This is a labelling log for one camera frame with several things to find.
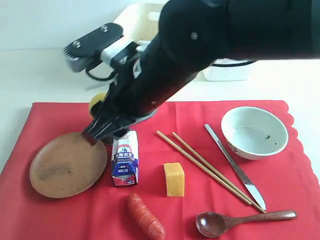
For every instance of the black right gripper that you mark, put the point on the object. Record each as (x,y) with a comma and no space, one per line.
(135,98)

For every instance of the yellow lemon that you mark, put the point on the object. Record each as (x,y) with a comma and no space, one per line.
(95,103)

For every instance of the blue white milk carton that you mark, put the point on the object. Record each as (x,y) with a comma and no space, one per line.
(125,160)

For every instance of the yellow cheese block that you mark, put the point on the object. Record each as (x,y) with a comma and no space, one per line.
(175,179)

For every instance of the red sausage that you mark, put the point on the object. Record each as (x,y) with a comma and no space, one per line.
(145,219)

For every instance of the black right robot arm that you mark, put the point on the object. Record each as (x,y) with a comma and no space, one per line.
(191,35)

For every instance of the upturned steel cup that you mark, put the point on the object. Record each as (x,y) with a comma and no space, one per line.
(109,139)

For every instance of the round brown wooden plate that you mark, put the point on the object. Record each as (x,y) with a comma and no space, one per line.
(67,166)

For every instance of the lower wooden chopstick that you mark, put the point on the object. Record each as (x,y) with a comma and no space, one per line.
(211,174)

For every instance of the wooden chopstick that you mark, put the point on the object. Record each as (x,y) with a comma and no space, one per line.
(211,174)
(201,160)

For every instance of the upper wooden chopstick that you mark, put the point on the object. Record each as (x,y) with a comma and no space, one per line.
(201,160)

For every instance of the cream plastic bin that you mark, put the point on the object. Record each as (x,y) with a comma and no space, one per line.
(140,20)

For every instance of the red table cloth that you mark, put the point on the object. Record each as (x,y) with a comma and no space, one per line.
(190,170)

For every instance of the dark wooden spoon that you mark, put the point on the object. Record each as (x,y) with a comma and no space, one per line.
(213,225)

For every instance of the white perforated plastic basket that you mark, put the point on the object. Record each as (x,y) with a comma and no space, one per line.
(227,74)

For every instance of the white ceramic bowl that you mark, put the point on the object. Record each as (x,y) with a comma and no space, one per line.
(254,133)

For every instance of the steel table knife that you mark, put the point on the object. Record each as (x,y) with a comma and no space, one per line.
(242,176)

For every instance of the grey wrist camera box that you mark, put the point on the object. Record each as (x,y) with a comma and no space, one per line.
(97,46)

